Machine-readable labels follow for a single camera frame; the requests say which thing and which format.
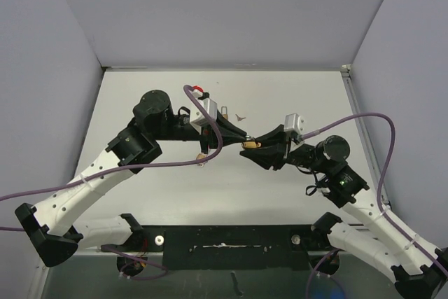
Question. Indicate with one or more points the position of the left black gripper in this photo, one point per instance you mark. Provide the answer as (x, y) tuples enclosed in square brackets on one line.
[(229, 134)]

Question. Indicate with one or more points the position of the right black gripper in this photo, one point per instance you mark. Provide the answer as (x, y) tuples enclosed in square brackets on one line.
[(274, 155)]

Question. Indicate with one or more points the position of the long-shackle brass padlock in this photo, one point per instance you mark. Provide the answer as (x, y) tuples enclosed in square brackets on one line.
[(201, 159), (224, 112)]

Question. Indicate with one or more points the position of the small silver keys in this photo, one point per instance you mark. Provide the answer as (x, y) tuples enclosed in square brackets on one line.
[(239, 119)]

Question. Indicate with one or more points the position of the wide brass padlock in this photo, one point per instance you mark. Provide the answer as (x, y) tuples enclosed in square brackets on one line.
[(250, 143)]

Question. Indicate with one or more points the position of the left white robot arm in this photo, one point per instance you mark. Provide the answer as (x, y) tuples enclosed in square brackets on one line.
[(52, 225)]

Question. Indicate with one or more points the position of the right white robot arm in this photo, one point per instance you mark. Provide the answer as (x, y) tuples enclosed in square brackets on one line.
[(416, 267)]

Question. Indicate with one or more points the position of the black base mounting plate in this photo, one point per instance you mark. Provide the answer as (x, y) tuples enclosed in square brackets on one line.
[(226, 247)]

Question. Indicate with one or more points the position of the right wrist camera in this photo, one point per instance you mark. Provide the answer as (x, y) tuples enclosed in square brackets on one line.
[(294, 125)]

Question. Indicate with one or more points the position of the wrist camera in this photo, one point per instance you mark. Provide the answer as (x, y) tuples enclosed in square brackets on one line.
[(197, 118), (294, 125)]

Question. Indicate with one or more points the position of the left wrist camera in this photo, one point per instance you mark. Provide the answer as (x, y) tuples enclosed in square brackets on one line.
[(197, 118)]

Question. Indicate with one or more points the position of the aluminium frame rail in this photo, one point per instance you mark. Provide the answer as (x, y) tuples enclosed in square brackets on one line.
[(367, 145)]

